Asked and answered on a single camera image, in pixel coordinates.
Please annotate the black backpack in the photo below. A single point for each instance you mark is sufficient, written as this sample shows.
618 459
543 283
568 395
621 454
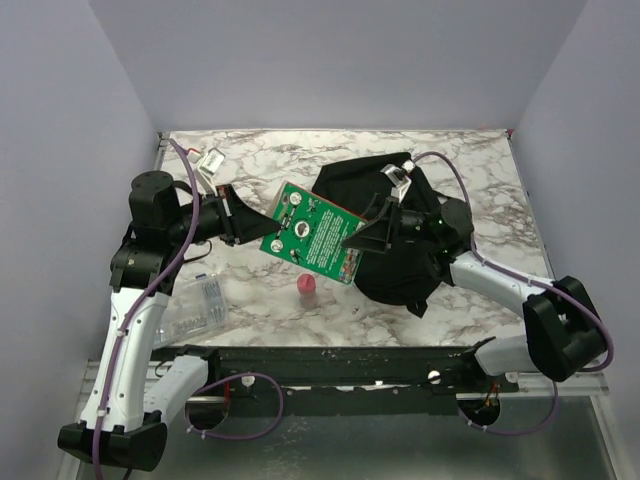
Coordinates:
407 273

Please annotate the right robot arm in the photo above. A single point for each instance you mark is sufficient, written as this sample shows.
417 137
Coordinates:
563 333

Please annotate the clear plastic box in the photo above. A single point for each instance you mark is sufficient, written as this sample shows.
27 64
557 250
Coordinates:
197 306

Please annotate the pink lidded bottle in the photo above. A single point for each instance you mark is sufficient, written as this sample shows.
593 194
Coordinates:
306 286

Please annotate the aluminium frame rail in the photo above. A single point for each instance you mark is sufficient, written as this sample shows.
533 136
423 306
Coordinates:
579 385

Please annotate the green picture book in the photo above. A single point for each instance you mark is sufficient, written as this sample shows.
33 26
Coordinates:
311 232

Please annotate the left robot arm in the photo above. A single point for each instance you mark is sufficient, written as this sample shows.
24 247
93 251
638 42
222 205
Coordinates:
124 424

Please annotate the black mounting rail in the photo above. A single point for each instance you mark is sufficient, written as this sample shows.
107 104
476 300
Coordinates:
338 381

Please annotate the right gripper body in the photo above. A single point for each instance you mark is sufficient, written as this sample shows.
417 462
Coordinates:
412 226

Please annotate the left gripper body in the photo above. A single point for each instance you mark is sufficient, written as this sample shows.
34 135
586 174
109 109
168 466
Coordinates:
216 216

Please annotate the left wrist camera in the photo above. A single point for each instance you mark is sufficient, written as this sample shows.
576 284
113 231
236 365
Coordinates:
205 166

